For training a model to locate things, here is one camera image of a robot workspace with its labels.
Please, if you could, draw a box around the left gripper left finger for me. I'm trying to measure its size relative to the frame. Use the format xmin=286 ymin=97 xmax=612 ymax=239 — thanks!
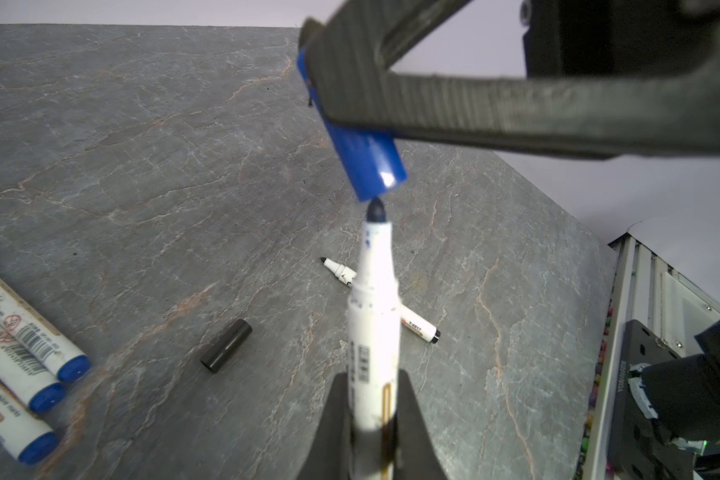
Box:
xmin=296 ymin=373 xmax=351 ymax=480

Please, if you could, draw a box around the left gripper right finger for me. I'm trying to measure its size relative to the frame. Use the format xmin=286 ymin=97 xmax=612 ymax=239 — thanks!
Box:
xmin=394 ymin=370 xmax=447 ymax=480

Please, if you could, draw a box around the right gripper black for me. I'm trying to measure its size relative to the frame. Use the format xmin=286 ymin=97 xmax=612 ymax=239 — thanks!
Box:
xmin=302 ymin=0 xmax=720 ymax=159

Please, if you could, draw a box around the white marker pen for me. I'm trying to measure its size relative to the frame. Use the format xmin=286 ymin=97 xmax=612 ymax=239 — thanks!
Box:
xmin=346 ymin=198 xmax=401 ymax=479
xmin=0 ymin=278 xmax=91 ymax=383
xmin=0 ymin=328 xmax=66 ymax=414
xmin=320 ymin=256 xmax=442 ymax=345
xmin=0 ymin=382 xmax=60 ymax=465

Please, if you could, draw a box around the black pen cap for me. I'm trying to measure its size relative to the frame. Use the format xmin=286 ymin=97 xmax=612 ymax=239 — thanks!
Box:
xmin=200 ymin=319 xmax=253 ymax=374

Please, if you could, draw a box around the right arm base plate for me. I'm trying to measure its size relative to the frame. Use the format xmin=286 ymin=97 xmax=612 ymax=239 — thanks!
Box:
xmin=607 ymin=320 xmax=695 ymax=479

